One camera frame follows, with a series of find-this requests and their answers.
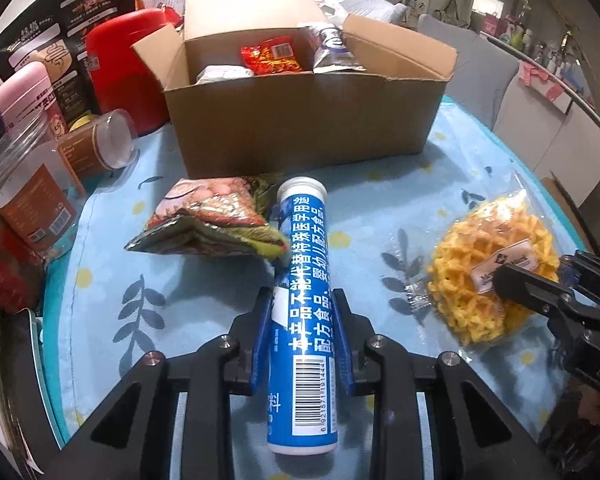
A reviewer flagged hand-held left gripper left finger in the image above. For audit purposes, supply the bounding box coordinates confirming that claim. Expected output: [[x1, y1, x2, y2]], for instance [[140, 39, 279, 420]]
[[47, 287, 276, 480]]

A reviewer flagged red snack packet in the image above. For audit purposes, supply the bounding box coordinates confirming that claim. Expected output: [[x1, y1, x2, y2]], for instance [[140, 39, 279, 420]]
[[240, 44, 267, 69], [254, 35, 302, 76]]

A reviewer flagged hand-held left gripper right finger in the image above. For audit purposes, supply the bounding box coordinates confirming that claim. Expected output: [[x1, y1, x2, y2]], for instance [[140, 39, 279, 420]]
[[332, 287, 541, 480]]

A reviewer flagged brown jar with clear lid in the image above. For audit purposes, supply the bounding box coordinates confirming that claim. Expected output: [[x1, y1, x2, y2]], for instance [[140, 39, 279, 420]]
[[57, 109, 140, 181]]

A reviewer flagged pink bow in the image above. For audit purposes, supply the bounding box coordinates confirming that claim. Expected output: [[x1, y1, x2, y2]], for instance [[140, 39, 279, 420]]
[[520, 65, 564, 99]]

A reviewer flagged grey covered chair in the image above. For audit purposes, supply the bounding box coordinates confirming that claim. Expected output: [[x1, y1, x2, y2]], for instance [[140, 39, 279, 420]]
[[417, 14, 521, 131]]

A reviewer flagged white snack packet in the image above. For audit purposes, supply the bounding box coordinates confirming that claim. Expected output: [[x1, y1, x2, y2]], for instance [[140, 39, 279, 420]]
[[196, 64, 256, 86]]

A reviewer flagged red plastic bag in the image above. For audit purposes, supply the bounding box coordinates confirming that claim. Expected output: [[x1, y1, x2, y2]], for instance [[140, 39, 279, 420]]
[[150, 5, 186, 29]]

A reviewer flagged yellow waffle snack bag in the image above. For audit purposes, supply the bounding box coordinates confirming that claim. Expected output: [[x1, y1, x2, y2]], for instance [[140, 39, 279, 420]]
[[385, 187, 563, 351]]

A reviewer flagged row of bottles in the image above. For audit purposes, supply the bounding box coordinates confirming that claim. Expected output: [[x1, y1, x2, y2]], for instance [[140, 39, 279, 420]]
[[500, 20, 596, 77]]

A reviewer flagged cardboard box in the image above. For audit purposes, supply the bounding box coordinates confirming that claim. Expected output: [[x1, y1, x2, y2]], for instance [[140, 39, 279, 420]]
[[132, 0, 458, 181]]

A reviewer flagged blue white tube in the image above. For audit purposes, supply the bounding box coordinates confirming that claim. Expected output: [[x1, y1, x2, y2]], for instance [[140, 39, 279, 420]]
[[266, 176, 341, 457]]

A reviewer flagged white plastic bag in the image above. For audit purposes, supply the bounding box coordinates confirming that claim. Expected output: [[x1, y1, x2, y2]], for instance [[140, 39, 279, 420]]
[[310, 0, 361, 17]]

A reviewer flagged green brown snack packet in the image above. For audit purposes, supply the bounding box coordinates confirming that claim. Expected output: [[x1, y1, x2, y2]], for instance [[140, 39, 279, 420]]
[[125, 172, 291, 261]]

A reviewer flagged blue floral tablecloth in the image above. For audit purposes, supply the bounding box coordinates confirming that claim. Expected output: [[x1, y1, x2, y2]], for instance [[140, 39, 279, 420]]
[[42, 102, 600, 461]]

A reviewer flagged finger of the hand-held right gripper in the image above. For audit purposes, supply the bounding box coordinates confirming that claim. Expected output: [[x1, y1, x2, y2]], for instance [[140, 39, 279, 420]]
[[559, 249, 600, 307], [494, 263, 600, 328]]

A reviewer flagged silver foil packet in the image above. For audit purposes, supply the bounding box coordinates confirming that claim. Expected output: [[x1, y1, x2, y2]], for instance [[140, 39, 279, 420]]
[[300, 21, 368, 73]]

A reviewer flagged pink canister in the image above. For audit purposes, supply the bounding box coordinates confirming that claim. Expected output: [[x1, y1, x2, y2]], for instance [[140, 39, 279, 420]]
[[0, 62, 66, 136]]

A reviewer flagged clear plastic jar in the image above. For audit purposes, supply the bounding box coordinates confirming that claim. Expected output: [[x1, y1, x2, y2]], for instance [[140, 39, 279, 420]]
[[0, 109, 88, 261]]

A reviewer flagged red canister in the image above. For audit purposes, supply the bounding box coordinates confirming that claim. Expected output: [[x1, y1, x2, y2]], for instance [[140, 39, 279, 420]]
[[85, 8, 181, 137]]

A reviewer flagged large black snack bag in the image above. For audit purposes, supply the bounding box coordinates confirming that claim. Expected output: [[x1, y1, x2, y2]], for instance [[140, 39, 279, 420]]
[[0, 0, 138, 126]]

